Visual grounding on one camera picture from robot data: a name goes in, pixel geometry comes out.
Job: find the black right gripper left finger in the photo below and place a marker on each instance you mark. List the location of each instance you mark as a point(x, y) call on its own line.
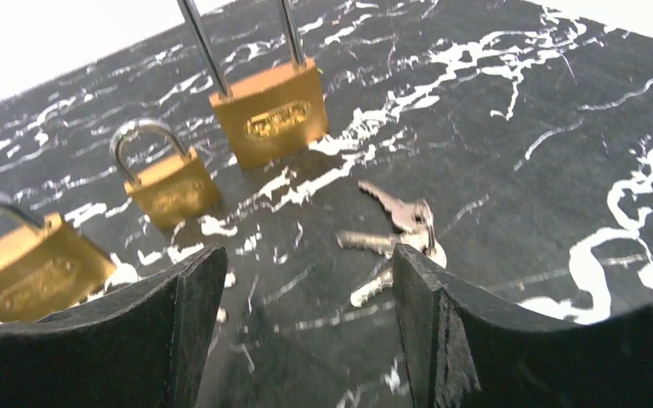
point(144, 345)

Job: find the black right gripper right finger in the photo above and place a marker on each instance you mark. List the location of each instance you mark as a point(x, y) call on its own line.
point(466, 347)

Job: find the medium brass padlock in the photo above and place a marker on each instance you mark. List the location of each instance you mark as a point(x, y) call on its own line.
point(46, 265)

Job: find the keys of large padlock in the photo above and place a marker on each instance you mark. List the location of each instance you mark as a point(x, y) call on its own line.
point(414, 221)

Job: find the small brass padlock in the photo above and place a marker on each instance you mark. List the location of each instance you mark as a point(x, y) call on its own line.
point(173, 189)

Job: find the large long-shackle brass padlock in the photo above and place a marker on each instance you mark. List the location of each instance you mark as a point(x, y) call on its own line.
point(271, 114)

